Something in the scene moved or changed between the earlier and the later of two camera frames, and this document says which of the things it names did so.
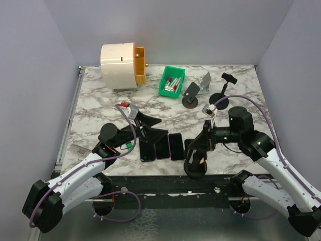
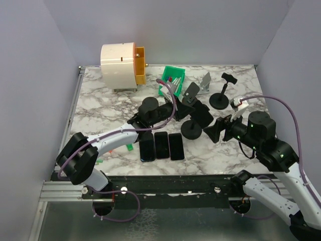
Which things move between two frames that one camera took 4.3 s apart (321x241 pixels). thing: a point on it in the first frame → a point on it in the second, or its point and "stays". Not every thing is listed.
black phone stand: [214, 97] stays
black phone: [147, 150] stays
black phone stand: [194, 174] → [191, 129]
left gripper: [148, 133] → [181, 110]
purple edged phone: [162, 148] stays
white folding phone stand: [205, 84] stays
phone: [186, 142] → [202, 117]
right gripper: [205, 140] → [225, 122]
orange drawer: [139, 65] stays
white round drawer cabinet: [117, 62] stays
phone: [176, 150] stays
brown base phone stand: [190, 100] stays
